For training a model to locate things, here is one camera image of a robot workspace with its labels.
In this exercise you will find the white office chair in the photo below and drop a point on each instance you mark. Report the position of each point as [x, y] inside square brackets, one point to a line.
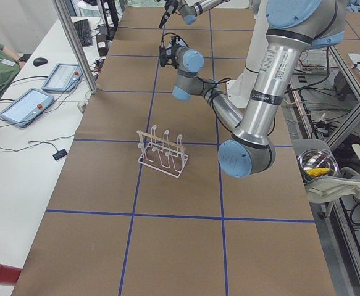
[328, 189]

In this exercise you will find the teach pendant tablet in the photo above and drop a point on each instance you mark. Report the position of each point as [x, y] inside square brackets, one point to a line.
[63, 78]
[27, 107]

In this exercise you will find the white wire cup holder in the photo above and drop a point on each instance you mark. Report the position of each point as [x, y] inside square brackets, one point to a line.
[160, 153]

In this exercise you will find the aluminium frame post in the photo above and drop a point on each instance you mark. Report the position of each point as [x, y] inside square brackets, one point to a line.
[75, 44]

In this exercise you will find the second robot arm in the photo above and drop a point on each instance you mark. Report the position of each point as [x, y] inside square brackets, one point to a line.
[188, 13]

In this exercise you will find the black computer mouse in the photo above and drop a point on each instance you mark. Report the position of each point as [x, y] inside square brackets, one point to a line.
[39, 61]

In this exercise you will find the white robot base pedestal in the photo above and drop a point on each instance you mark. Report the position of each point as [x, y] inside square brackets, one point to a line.
[239, 90]

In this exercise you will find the yellow corn cob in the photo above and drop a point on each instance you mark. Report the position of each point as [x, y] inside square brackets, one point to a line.
[317, 172]

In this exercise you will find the steel bowl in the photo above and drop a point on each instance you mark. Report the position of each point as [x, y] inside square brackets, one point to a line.
[317, 158]

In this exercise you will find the black keyboard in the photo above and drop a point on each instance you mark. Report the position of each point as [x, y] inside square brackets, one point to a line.
[83, 30]

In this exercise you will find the small black puck device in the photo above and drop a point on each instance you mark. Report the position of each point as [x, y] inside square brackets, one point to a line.
[59, 154]

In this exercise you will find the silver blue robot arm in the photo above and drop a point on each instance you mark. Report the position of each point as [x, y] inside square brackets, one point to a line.
[293, 27]

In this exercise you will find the near teach pendant tablet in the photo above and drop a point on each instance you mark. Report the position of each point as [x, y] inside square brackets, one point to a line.
[27, 107]

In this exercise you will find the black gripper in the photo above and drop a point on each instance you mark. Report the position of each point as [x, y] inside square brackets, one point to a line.
[169, 55]

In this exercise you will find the far teach pendant tablet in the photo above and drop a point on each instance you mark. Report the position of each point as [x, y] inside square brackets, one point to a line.
[63, 78]

